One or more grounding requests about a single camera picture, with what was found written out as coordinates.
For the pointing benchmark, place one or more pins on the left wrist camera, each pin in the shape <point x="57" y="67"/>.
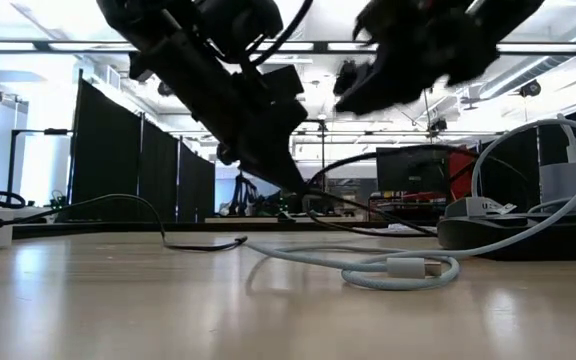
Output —
<point x="283" y="82"/>

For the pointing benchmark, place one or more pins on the red tool cart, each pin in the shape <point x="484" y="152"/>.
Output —
<point x="403" y="207"/>

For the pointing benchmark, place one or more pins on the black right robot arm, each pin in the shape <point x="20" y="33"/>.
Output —
<point x="508" y="20"/>

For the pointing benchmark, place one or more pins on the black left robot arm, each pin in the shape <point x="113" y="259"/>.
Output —
<point x="178" y="30"/>

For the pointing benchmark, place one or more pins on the black table edge rail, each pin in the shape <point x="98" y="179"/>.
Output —
<point x="118" y="229"/>

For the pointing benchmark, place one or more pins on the black power strip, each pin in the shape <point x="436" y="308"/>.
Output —
<point x="568" y="245"/>

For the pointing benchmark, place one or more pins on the black monitor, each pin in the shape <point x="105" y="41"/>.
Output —
<point x="408" y="172"/>

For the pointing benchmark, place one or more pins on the small black clamp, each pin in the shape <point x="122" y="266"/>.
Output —
<point x="286" y="218"/>

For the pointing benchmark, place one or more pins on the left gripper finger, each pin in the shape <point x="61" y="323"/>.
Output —
<point x="283" y="170"/>

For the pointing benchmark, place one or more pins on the grey USB charging hub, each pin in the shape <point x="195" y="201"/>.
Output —
<point x="455" y="210"/>

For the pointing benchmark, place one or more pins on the background black robot arm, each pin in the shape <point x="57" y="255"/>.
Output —
<point x="240" y="195"/>

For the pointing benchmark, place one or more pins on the black gantry frame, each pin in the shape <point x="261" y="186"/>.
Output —
<point x="55" y="132"/>

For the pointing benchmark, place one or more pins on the red cabinet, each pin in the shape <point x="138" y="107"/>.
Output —
<point x="460" y="165"/>

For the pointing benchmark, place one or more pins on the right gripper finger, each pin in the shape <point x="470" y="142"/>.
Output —
<point x="388" y="90"/>

